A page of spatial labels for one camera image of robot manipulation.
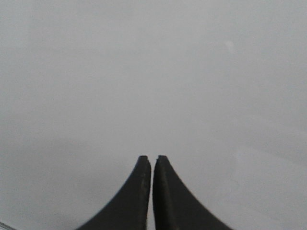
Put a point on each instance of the aluminium whiteboard tray rail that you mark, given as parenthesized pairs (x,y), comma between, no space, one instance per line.
(5,227)

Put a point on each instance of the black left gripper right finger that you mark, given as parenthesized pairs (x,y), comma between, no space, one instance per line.
(175,207)

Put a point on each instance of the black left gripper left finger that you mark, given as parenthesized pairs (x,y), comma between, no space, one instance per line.
(127,210)

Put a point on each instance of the white whiteboard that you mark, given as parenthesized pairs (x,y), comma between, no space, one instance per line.
(218,86)

